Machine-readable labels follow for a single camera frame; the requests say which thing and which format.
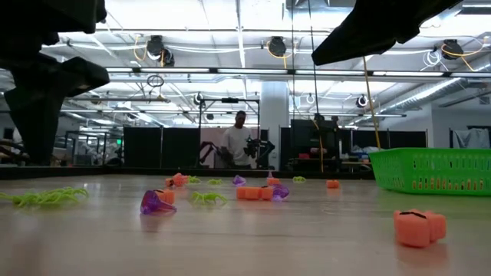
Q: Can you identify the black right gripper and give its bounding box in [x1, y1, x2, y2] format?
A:
[311, 0, 463, 66]

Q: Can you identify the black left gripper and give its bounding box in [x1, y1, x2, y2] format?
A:
[0, 56, 111, 166]

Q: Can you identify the black equipment rack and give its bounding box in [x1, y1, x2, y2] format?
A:
[289, 118, 341, 173]

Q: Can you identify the long ceiling light strip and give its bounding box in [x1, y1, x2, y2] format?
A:
[105, 67, 491, 78]

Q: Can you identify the black partition panel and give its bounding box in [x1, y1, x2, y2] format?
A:
[122, 126, 163, 169]
[351, 129, 429, 150]
[162, 126, 201, 169]

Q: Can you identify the person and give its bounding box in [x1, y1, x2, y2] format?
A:
[220, 110, 255, 169]

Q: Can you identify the green plastic basket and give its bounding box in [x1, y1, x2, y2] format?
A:
[367, 147, 491, 197]

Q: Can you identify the grey hanging cloth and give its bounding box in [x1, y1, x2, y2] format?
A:
[453, 127, 491, 150]

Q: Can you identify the black ceiling cable reel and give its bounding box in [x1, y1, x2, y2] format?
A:
[440, 38, 465, 61]
[267, 35, 288, 58]
[145, 34, 176, 68]

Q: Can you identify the silver ventilation duct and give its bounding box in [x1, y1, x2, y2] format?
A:
[377, 74, 491, 114]

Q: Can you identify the black camera gantry frame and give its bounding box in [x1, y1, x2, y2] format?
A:
[197, 97, 262, 169]

